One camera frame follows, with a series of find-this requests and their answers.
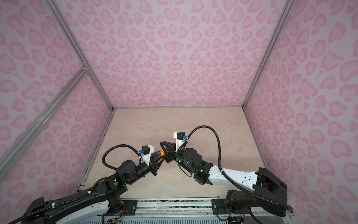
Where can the orange marker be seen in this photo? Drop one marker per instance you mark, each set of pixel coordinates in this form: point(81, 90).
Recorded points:
point(160, 155)

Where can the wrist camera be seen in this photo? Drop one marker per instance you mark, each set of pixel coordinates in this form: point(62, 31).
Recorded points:
point(180, 140)
point(145, 154)

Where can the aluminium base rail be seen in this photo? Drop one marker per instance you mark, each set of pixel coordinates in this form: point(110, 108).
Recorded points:
point(202, 210)

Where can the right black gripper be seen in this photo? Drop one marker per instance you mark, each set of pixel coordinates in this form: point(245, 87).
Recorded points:
point(171, 152)

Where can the left corner aluminium post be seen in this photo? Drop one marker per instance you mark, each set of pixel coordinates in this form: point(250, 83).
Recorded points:
point(61, 22)

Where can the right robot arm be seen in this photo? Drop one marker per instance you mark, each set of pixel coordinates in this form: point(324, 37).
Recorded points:
point(260, 188)

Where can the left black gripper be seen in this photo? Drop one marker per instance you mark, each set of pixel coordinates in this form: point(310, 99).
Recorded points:
point(154, 165)

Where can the corner aluminium post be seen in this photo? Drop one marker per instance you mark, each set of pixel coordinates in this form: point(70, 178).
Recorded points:
point(283, 19)
point(61, 22)

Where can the right corner aluminium post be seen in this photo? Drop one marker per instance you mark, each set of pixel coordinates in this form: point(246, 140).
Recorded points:
point(283, 19)

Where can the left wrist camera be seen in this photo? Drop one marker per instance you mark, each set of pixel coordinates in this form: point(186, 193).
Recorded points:
point(145, 154)

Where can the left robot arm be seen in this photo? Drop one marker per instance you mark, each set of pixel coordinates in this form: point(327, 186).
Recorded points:
point(103, 198)

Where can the diagonal aluminium frame bar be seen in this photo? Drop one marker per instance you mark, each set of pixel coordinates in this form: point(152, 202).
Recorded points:
point(18, 149)

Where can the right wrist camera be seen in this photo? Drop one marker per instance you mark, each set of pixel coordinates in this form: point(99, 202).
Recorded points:
point(180, 140)

